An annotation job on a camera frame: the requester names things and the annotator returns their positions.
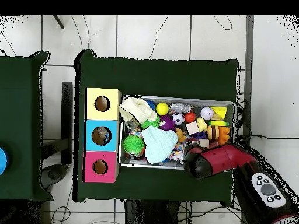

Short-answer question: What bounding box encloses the mint green cloth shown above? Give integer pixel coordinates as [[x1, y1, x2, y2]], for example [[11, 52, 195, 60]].
[[141, 125, 180, 165]]

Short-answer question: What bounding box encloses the clear mesh bin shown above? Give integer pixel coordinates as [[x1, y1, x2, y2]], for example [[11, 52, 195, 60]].
[[119, 95, 237, 173]]

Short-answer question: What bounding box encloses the black floor cable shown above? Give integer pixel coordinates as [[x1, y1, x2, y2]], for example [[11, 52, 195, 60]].
[[235, 95, 299, 143]]

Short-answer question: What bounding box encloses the white baseball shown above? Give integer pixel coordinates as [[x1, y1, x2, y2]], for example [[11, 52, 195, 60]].
[[200, 106, 214, 120]]

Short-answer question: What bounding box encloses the dark green side table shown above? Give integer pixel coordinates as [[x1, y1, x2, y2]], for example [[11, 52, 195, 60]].
[[0, 50, 53, 202]]

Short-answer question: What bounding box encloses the small soccer ball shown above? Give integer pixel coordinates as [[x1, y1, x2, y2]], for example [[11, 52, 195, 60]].
[[172, 112, 186, 126]]

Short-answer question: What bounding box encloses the yellow duck toy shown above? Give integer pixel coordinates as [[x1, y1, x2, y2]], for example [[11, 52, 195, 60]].
[[196, 117, 208, 133]]

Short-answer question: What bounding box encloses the white multicoloured printed packet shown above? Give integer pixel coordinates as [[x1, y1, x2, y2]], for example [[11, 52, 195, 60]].
[[168, 142, 187, 162]]

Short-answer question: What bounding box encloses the purple block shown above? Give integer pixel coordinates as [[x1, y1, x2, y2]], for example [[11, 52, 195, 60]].
[[194, 131, 208, 141]]

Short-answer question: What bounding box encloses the wooden box with three holes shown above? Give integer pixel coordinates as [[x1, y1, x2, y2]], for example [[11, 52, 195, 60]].
[[83, 86, 123, 184]]

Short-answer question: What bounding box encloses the purple fuzzy toy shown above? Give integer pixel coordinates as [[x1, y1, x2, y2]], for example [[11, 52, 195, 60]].
[[159, 115, 178, 132]]

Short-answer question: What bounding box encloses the orange spiky toy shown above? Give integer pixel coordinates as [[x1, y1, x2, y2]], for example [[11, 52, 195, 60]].
[[217, 126, 232, 145]]

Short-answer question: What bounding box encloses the yellow toy banana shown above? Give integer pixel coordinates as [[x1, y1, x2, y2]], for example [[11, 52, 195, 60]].
[[210, 121, 231, 128]]

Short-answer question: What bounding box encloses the small green spiky toy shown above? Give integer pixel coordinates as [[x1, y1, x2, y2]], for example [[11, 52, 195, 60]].
[[141, 116, 162, 131]]

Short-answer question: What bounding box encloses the blue round plate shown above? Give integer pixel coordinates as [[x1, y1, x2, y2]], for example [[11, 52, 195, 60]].
[[0, 146, 8, 176]]

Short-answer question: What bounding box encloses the orange plush toy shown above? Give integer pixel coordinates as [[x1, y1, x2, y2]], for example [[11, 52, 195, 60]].
[[175, 128, 187, 144]]

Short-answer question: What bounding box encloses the small red ball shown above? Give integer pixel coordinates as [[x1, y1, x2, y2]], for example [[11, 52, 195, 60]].
[[184, 111, 197, 124]]

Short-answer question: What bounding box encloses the silver robot toy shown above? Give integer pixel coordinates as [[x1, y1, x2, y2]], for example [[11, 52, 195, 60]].
[[169, 102, 193, 114]]

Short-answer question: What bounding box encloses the small wooden block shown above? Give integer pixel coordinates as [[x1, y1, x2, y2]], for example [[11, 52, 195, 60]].
[[186, 121, 200, 136]]

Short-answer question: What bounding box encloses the blue spiky ball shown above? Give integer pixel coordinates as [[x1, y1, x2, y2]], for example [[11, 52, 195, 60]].
[[144, 99, 157, 111]]

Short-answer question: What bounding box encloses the crushed silver can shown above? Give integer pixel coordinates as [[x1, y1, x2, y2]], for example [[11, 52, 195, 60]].
[[126, 117, 140, 131]]

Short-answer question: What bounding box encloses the yellow ball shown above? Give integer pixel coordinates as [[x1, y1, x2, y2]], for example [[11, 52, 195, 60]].
[[155, 102, 169, 116]]

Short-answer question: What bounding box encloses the green fuzzy toy with eyes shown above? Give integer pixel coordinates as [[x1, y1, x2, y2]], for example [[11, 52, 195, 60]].
[[123, 134, 146, 156]]

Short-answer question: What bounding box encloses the pale yellow cloth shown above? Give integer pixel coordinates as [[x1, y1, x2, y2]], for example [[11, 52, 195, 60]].
[[119, 95, 158, 124]]

